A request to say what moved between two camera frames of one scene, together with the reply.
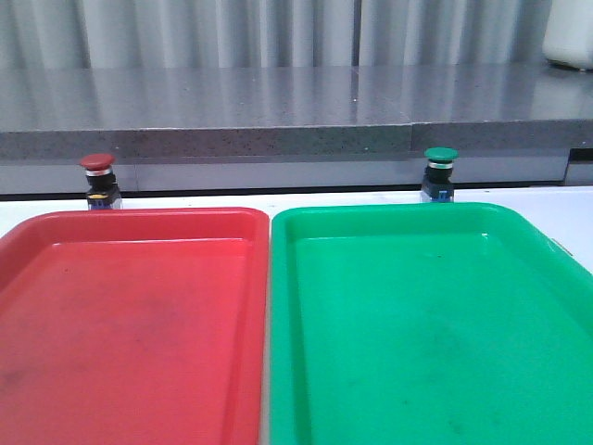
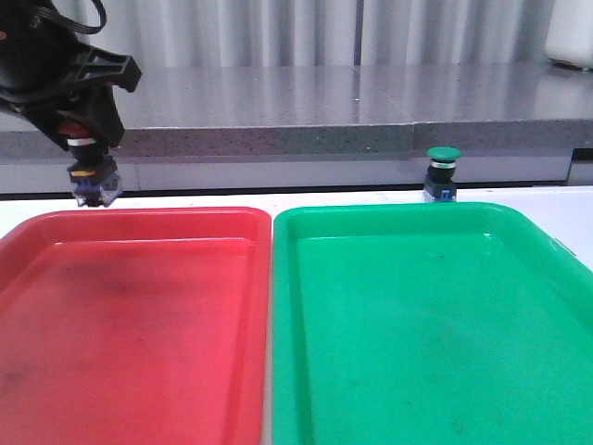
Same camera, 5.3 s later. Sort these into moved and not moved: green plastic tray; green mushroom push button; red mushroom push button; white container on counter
Moved: red mushroom push button
Not moved: green mushroom push button; green plastic tray; white container on counter
